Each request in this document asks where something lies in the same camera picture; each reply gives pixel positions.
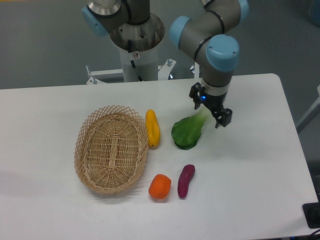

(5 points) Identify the orange bell pepper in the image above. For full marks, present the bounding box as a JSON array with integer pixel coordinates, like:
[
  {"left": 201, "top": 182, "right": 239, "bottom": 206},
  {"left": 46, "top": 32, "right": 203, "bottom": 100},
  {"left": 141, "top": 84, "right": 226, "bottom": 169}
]
[{"left": 148, "top": 174, "right": 172, "bottom": 200}]

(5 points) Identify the green leafy vegetable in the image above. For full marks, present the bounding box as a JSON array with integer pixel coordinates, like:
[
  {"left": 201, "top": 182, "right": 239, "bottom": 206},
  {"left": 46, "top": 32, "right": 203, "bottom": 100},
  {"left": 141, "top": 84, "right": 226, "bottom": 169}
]
[{"left": 171, "top": 108, "right": 211, "bottom": 150}]

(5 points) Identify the purple eggplant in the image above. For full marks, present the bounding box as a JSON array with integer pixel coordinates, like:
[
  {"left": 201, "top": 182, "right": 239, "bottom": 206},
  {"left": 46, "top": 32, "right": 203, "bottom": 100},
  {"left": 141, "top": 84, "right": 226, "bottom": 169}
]
[{"left": 177, "top": 164, "right": 196, "bottom": 199}]

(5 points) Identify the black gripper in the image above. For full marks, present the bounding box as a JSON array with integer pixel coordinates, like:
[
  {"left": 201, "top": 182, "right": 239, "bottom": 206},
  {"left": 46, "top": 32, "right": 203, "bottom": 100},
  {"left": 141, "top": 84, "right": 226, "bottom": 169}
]
[{"left": 189, "top": 82, "right": 233, "bottom": 128}]

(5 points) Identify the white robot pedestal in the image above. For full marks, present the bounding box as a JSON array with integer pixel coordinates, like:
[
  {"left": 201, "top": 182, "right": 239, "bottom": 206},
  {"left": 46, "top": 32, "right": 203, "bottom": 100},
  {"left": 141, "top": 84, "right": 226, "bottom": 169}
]
[{"left": 81, "top": 7, "right": 166, "bottom": 82}]

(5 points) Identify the yellow pepper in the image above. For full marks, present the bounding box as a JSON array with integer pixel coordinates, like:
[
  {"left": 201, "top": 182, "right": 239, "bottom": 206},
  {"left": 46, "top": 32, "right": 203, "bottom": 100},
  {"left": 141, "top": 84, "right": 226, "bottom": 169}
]
[{"left": 145, "top": 109, "right": 161, "bottom": 149}]

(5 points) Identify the white frame leg right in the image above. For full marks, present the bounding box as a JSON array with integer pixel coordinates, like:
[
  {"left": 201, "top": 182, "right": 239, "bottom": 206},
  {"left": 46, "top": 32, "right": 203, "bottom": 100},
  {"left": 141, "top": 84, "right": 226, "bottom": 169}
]
[{"left": 295, "top": 85, "right": 320, "bottom": 134}]

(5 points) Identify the woven wicker basket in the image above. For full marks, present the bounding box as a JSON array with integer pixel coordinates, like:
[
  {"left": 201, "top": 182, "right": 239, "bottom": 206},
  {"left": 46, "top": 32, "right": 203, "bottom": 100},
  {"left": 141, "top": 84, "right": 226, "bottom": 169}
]
[{"left": 74, "top": 105, "right": 149, "bottom": 195}]

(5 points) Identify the black device at table edge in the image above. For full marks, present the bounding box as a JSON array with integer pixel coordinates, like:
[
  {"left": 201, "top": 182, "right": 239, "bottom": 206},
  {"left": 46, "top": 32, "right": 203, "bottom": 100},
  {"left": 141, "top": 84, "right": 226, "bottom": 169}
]
[{"left": 302, "top": 202, "right": 320, "bottom": 229}]

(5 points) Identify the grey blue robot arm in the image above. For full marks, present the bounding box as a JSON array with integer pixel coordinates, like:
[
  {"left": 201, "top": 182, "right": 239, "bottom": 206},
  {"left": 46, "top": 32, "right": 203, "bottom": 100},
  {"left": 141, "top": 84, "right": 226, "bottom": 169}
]
[{"left": 81, "top": 0, "right": 249, "bottom": 127}]

